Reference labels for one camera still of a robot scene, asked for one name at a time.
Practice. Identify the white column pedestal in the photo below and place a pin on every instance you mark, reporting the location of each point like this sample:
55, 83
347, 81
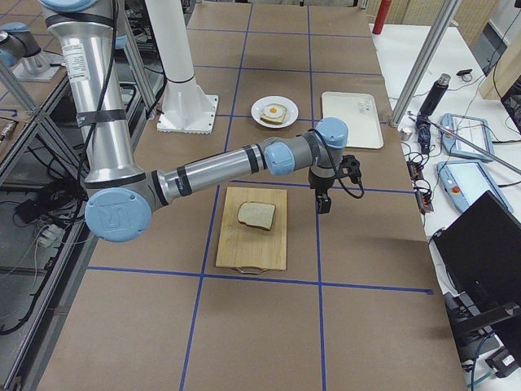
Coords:
185, 106

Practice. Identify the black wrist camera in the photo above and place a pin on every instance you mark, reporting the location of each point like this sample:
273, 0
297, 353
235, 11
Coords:
350, 168

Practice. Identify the red bottle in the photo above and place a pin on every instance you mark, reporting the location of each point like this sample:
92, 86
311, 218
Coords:
381, 17

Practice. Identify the white round plate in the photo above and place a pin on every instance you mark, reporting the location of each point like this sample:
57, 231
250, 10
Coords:
291, 116

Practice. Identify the black monitor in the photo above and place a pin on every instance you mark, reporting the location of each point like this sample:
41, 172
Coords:
481, 251

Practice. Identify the cream bear serving tray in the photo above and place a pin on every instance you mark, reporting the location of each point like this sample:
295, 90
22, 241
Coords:
358, 111

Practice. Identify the upper blue teach pendant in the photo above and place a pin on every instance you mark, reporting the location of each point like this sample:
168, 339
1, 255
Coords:
473, 129

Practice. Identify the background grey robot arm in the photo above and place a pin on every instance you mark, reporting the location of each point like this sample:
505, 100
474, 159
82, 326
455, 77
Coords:
21, 52

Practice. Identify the bread slice with fried egg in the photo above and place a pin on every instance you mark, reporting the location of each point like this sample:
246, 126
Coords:
274, 114

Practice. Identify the wooden cutting board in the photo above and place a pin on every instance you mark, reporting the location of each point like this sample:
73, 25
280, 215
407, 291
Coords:
252, 250

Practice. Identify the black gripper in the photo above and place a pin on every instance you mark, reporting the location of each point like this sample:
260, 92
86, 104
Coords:
321, 187

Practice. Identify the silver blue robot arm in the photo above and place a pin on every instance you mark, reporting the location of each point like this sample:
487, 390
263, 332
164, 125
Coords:
122, 195

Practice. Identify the blue teach pendant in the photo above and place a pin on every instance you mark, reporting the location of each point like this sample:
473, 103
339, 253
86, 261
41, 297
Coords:
466, 181
473, 129

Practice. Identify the folded dark blue umbrella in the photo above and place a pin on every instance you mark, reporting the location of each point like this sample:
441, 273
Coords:
423, 126

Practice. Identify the aluminium frame post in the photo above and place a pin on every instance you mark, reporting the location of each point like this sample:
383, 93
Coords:
436, 33

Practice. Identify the black water bottle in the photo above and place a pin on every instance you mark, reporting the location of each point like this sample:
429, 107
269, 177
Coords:
435, 95

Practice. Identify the lower blue teach pendant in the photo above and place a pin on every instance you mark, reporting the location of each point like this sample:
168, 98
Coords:
466, 181

